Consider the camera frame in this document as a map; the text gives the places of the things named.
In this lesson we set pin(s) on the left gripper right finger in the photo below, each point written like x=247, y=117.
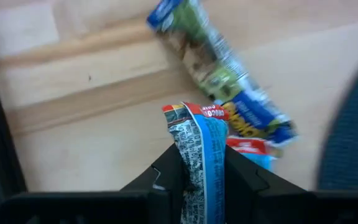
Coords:
x=244, y=186

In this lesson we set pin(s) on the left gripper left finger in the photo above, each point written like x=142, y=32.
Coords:
x=166, y=174

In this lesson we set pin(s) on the red blue granola bar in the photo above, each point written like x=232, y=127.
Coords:
x=210, y=140
x=247, y=146

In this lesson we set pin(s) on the green blue granola bar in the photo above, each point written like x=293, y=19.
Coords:
x=216, y=62

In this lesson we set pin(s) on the dark round divided tray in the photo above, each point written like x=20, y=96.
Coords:
x=353, y=140

